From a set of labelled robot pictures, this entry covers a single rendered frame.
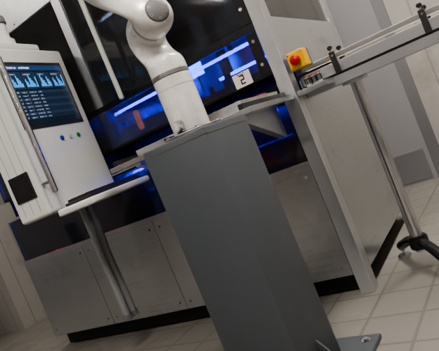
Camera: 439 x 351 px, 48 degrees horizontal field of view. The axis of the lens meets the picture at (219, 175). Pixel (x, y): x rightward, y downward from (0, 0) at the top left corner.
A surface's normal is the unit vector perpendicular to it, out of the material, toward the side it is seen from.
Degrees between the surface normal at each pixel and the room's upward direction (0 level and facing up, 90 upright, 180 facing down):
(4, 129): 90
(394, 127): 90
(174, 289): 90
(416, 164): 90
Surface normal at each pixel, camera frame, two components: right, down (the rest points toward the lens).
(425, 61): -0.50, 0.25
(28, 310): 0.78, -0.29
